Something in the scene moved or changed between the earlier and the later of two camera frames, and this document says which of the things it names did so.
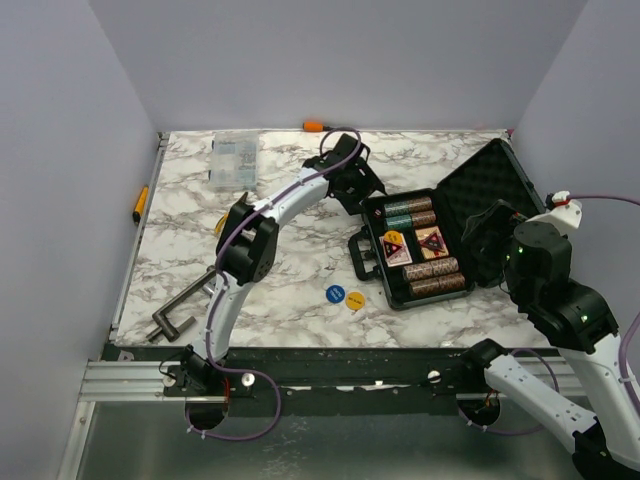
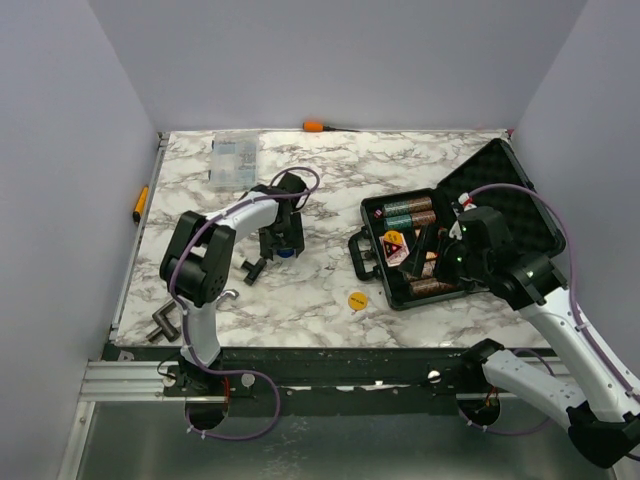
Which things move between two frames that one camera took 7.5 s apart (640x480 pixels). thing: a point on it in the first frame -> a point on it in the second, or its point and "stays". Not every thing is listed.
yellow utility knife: (140, 204) stays
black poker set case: (410, 241) stays
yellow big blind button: (355, 300) stays
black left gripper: (366, 184) -> (293, 241)
